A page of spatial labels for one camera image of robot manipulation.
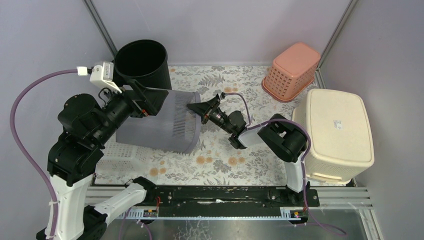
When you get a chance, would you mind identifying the pink perforated plastic basket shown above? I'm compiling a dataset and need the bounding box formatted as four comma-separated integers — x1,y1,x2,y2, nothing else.
261,42,321,102

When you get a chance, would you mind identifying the aluminium frame rail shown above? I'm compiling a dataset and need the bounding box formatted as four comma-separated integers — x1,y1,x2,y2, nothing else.
76,186,374,221

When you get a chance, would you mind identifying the cream plastic laundry basket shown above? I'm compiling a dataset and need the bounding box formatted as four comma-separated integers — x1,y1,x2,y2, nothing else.
291,88,375,184

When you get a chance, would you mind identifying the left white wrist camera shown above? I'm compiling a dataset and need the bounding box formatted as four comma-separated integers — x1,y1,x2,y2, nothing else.
76,61,122,94

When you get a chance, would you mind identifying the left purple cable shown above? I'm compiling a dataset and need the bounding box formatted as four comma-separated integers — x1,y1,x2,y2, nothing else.
9,69,80,240

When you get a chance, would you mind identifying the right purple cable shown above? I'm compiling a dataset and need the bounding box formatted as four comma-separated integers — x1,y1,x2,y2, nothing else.
223,92,347,238

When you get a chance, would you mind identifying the white perforated plastic basket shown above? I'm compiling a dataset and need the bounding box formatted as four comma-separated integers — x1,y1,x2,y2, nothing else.
96,140,153,173

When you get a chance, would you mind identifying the purple cable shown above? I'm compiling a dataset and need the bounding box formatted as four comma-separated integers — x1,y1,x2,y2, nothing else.
9,69,80,240
223,92,347,238

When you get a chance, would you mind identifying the black round waste bin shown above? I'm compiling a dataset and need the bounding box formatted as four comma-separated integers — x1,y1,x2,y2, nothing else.
113,39,172,90

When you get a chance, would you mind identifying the grey ribbed waste bin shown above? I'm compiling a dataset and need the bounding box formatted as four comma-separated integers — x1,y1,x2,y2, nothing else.
115,90,201,154

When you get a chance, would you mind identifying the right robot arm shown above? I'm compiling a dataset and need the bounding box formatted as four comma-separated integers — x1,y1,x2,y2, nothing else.
187,92,311,206

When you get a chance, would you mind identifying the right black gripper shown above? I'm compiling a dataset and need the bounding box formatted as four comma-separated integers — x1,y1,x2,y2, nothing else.
185,97,234,135

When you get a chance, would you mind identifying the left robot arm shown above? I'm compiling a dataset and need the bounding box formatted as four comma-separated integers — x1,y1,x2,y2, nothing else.
44,79,169,240

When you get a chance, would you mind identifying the floral patterned table mat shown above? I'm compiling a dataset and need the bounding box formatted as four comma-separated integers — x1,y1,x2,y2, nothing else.
95,66,306,186

